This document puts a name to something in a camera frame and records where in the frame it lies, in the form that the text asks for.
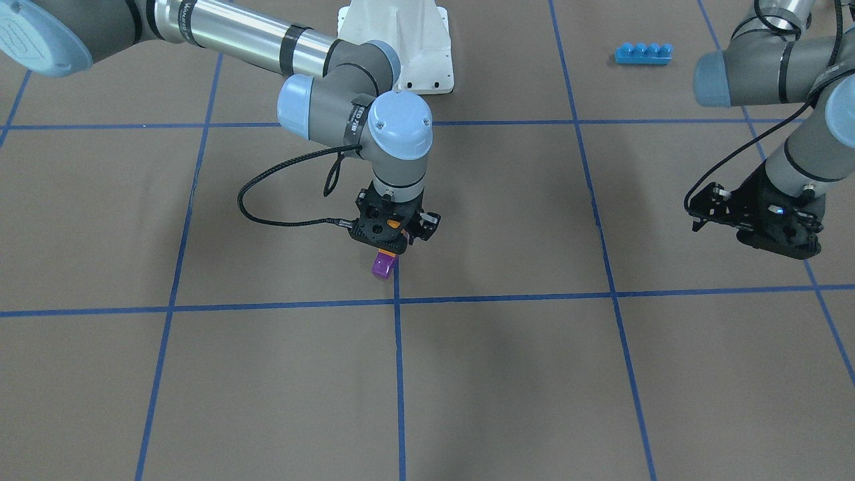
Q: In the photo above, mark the purple trapezoid block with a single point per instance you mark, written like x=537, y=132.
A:
x=383, y=266

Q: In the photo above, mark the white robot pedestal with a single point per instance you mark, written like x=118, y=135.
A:
x=420, y=33

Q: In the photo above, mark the blue long brick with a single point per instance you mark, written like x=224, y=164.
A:
x=643, y=54

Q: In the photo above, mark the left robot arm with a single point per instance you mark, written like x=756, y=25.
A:
x=767, y=62

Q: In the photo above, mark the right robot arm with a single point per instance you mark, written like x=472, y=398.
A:
x=335, y=93

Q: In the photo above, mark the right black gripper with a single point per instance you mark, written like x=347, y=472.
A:
x=428, y=224

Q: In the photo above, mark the orange trapezoid block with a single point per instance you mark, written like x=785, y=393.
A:
x=397, y=241

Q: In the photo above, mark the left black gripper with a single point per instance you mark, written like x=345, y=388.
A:
x=753, y=199

